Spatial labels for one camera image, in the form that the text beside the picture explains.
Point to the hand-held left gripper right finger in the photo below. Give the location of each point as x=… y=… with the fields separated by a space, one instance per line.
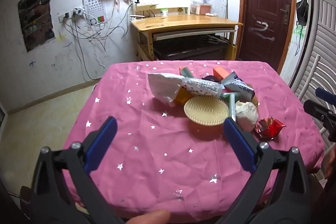
x=240 y=145

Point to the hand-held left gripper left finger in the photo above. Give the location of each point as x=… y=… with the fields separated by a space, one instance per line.
x=101 y=145

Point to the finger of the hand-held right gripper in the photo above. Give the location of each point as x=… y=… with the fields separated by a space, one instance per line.
x=323 y=115
x=326 y=95

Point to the white tissue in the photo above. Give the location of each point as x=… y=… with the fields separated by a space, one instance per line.
x=245 y=113

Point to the red snack wrapper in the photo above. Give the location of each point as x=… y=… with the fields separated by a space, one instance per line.
x=270 y=128

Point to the green and white tube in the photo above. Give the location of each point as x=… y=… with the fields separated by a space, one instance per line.
x=232 y=108

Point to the beige oval hair brush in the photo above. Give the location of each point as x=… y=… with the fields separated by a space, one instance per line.
x=204 y=111

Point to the silver printed snack wrapper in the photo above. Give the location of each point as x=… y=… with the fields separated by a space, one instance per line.
x=202 y=86

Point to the small black item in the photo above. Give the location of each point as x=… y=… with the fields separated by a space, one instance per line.
x=210 y=78

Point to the small orange box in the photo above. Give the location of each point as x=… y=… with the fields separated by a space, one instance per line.
x=182 y=98

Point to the bright orange carton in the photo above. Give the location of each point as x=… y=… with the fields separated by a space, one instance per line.
x=220 y=73

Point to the white plastic bag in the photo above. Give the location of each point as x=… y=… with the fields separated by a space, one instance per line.
x=165 y=87

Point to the teal and orange box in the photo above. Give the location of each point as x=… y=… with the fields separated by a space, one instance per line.
x=185 y=71

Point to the person's left hand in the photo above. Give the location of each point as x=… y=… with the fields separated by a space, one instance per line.
x=152 y=217

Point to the pink star-print tablecloth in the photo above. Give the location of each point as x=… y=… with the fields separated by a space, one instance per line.
x=157 y=155

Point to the white slatted chair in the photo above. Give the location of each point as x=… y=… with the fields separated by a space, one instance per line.
x=324 y=16

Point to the black hanging bag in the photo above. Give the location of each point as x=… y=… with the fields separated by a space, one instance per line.
x=302 y=12

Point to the black leather bench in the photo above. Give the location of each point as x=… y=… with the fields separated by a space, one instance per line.
x=189 y=48

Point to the dark red door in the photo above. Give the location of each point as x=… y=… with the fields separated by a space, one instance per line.
x=265 y=3

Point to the white cloth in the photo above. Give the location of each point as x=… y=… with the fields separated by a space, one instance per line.
x=211 y=14

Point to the wooden desk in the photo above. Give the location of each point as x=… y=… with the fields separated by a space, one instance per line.
x=183 y=20

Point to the pink storage container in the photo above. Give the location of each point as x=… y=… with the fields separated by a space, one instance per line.
x=200 y=8

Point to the white jar green lid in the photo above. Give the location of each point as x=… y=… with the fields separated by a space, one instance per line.
x=164 y=13

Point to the white wall socket plate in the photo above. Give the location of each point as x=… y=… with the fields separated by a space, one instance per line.
x=64 y=17

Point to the white wall power strip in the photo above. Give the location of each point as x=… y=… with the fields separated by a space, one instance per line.
x=78 y=11

